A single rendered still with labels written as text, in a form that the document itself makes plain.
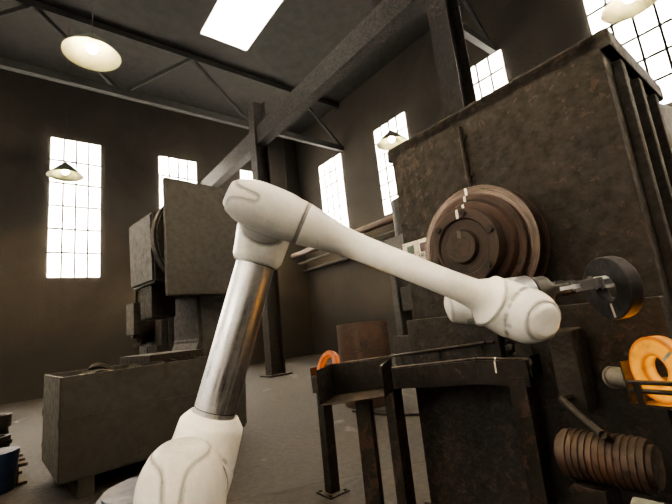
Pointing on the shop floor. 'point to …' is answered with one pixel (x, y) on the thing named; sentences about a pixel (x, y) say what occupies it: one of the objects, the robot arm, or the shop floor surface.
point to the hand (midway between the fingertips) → (609, 281)
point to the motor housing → (608, 465)
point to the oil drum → (363, 345)
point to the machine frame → (652, 150)
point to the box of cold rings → (113, 416)
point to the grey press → (182, 271)
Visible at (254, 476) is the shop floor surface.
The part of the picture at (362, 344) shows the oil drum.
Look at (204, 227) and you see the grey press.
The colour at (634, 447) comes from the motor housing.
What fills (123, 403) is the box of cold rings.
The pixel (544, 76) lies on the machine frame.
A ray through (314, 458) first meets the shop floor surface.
